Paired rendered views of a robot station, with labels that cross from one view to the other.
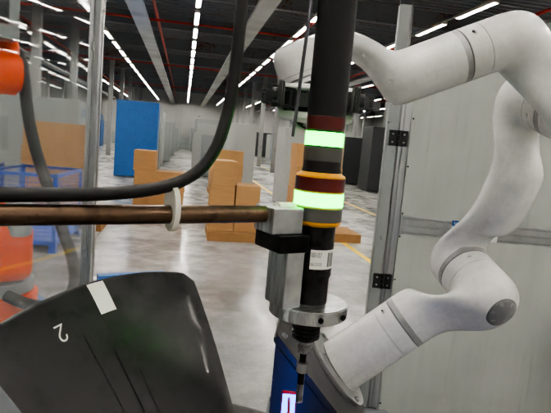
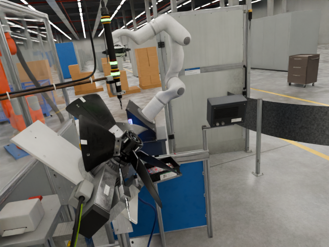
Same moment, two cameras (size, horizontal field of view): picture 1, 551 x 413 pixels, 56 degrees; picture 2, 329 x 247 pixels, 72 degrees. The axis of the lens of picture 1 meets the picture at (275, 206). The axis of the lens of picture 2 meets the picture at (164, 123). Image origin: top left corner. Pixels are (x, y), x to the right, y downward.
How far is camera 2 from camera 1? 75 cm
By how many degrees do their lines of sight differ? 13
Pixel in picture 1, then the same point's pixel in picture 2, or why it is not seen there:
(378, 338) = (153, 105)
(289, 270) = (112, 86)
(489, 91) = (187, 22)
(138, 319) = (90, 102)
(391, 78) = (135, 38)
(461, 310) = (171, 92)
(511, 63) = (164, 28)
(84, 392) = (84, 113)
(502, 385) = not seen: hidden behind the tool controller
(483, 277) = (175, 83)
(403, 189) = (167, 61)
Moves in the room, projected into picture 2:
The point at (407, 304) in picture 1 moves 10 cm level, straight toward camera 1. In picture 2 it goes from (159, 95) to (157, 98)
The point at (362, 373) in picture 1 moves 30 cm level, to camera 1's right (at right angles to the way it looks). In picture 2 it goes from (152, 115) to (187, 110)
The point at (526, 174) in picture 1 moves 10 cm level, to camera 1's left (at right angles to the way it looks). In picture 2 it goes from (178, 55) to (165, 56)
